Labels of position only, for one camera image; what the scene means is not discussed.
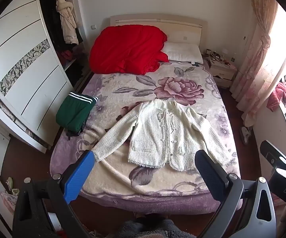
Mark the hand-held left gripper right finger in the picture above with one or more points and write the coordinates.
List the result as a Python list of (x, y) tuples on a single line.
[(208, 176)]

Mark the dark red folded clothes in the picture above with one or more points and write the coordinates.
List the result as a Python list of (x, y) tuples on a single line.
[(67, 55)]

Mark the white nightstand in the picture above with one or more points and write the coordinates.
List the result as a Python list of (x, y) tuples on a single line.
[(222, 73)]

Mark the floral fleece blanket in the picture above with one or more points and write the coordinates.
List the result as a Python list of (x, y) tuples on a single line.
[(145, 84)]

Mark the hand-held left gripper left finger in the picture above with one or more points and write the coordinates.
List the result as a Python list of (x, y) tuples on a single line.
[(79, 176)]

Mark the white pillow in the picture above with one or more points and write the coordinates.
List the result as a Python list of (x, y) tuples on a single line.
[(182, 53)]

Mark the beige bed headboard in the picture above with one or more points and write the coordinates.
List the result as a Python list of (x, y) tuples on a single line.
[(182, 27)]

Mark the red clothes pile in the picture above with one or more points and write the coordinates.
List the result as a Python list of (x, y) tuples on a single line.
[(283, 95)]

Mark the black hanging coat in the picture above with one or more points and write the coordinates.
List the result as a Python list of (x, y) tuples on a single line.
[(51, 22)]

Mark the red quilt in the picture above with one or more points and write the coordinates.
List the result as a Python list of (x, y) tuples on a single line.
[(128, 49)]

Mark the white sliding-door wardrobe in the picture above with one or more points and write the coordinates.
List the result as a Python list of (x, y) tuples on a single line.
[(21, 74)]

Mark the white slippers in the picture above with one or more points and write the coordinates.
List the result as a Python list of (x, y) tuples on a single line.
[(245, 133)]

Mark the nightstand clutter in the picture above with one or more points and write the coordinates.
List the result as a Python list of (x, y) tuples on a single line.
[(216, 55)]

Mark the white knitted cardigan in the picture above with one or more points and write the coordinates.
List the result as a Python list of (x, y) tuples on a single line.
[(158, 133)]

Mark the beige hanging coat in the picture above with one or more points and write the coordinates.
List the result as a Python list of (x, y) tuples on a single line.
[(67, 22)]

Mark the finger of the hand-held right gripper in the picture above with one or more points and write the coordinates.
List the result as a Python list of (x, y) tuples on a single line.
[(269, 151)]

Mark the green striped pants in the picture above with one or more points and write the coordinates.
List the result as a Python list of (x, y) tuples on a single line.
[(74, 112)]

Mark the pink and green shoes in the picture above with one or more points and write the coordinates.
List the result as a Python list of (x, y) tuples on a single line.
[(10, 193)]

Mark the person's grey fleece clothing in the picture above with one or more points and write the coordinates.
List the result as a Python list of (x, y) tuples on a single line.
[(155, 228)]

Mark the pink floral curtain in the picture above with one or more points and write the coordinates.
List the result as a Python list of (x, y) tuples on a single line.
[(257, 59)]

